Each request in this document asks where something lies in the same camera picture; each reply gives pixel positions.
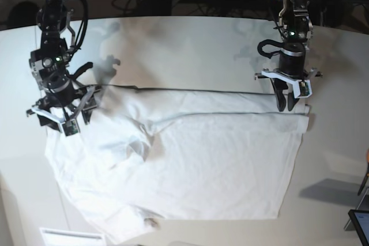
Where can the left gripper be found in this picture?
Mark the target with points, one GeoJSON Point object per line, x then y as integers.
{"type": "Point", "coordinates": [291, 64]}

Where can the black tablet with stand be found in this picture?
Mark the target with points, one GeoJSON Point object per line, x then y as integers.
{"type": "Point", "coordinates": [358, 218]}

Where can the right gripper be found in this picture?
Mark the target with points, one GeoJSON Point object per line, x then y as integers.
{"type": "Point", "coordinates": [78, 98]}

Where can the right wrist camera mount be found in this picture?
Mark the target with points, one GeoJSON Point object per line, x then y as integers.
{"type": "Point", "coordinates": [69, 123]}

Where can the white T-shirt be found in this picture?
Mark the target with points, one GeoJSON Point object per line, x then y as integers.
{"type": "Point", "coordinates": [177, 154]}

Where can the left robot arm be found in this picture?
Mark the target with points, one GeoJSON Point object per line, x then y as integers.
{"type": "Point", "coordinates": [292, 21]}

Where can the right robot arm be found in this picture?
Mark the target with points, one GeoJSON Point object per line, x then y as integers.
{"type": "Point", "coordinates": [59, 43]}

